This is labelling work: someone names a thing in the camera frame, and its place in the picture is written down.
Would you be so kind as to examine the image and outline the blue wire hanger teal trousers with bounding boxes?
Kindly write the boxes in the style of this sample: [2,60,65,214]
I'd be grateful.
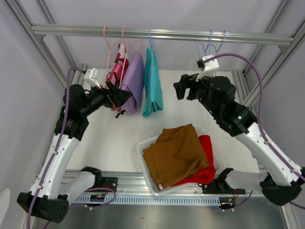
[149,26,153,103]

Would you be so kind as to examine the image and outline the red trousers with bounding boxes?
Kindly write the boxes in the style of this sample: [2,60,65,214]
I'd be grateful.
[171,135,217,187]

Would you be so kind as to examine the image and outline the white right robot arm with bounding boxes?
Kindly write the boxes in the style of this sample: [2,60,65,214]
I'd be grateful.
[173,74,305,206]

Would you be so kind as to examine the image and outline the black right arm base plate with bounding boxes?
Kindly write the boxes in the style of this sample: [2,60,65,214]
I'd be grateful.
[197,179,246,195]

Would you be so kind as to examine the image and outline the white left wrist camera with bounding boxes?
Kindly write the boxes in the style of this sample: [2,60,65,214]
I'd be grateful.
[83,68,101,89]

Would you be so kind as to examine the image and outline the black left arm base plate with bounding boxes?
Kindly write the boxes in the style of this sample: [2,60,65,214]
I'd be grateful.
[94,177,118,192]

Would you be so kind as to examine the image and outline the pink wire hanger lilac trousers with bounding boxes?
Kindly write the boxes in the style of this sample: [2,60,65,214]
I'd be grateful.
[119,25,140,89]

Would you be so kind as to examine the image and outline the left aluminium frame struts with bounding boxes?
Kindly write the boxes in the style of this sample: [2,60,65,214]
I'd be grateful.
[3,0,88,88]

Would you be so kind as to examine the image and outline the blue wire hanger brown trousers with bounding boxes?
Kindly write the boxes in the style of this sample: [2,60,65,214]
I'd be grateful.
[197,30,214,57]

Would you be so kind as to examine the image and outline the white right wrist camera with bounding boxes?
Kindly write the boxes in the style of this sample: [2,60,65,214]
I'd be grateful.
[196,55,219,81]

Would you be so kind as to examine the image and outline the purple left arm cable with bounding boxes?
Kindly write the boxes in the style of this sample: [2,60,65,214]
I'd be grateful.
[26,67,117,229]

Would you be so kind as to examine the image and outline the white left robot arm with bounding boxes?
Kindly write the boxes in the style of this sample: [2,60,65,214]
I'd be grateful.
[17,82,132,223]

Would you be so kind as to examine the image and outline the white plastic mesh basket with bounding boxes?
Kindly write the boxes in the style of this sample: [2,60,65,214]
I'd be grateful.
[137,124,223,196]

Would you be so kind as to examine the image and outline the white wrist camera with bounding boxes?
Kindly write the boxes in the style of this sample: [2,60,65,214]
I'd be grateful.
[196,55,219,81]
[83,68,101,89]

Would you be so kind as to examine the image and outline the white slotted cable duct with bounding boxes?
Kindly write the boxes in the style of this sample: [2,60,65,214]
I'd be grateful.
[74,194,221,206]

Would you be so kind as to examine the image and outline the aluminium hanging rail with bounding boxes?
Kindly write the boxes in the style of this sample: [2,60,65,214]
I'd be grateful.
[31,24,295,46]

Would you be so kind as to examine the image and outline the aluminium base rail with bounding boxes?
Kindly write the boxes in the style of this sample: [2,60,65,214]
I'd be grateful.
[30,169,267,197]

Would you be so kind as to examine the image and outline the pink wire hanger camouflage trousers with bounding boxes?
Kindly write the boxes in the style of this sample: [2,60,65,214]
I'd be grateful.
[103,25,121,81]

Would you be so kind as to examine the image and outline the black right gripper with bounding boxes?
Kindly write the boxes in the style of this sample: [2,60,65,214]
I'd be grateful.
[173,70,219,117]

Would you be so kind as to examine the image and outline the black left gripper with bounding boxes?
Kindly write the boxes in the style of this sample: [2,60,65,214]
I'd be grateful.
[80,81,132,117]

